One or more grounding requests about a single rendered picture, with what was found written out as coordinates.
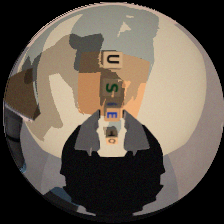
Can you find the orange flat mat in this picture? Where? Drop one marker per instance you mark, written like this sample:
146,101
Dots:
134,76

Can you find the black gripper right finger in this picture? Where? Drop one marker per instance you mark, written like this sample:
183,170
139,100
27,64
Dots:
141,141

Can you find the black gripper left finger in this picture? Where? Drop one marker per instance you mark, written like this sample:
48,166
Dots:
81,142

